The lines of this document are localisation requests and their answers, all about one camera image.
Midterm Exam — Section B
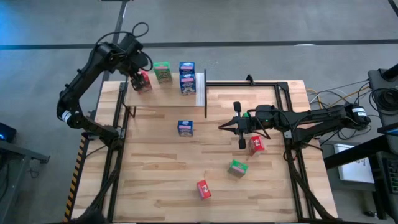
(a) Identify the black metal shelf frame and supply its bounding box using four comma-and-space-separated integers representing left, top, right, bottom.
122, 68, 208, 119

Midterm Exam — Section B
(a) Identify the yellow black hazard tape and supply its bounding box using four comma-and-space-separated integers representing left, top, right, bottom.
63, 132, 87, 223

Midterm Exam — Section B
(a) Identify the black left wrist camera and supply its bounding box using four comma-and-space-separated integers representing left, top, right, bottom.
123, 32, 144, 50

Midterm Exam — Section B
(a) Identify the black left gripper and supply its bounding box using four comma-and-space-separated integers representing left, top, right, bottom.
127, 55, 152, 91

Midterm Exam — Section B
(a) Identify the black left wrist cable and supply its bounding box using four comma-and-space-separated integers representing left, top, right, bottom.
96, 21, 150, 44

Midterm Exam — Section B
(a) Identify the black coiled cable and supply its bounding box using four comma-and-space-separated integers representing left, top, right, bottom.
369, 88, 398, 112

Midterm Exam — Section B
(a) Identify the wooden shelf board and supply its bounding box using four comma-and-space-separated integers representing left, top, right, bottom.
124, 72, 206, 107

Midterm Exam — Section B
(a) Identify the red Froot Loops cereal box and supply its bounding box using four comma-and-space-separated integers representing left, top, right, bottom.
196, 179, 213, 200
248, 135, 266, 157
133, 69, 154, 94

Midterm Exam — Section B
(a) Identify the grey metal stand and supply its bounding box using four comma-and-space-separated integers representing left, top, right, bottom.
368, 63, 398, 125

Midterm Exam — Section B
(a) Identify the black device with blue light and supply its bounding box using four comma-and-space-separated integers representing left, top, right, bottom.
0, 122, 17, 143

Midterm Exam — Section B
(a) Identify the white paper sheet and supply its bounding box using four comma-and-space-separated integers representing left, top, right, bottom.
333, 142, 376, 184

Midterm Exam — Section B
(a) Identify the blue Frosted Flakes cereal box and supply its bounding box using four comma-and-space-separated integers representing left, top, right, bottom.
179, 73, 197, 96
177, 119, 194, 138
178, 61, 196, 76

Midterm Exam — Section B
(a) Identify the translucent white shelf end strip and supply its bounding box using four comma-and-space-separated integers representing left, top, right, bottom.
195, 72, 206, 106

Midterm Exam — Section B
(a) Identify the grey desk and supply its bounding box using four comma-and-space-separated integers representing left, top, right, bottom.
0, 139, 51, 224

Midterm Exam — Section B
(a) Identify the black keyboard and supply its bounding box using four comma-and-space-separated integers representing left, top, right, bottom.
381, 157, 398, 194

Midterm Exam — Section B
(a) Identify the black aluminium table frame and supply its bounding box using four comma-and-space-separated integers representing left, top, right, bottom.
76, 80, 336, 223

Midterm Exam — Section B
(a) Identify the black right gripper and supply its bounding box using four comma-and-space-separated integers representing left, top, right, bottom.
218, 101, 257, 150

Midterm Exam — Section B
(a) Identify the black desk beam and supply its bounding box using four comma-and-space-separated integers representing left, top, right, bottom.
323, 134, 398, 170

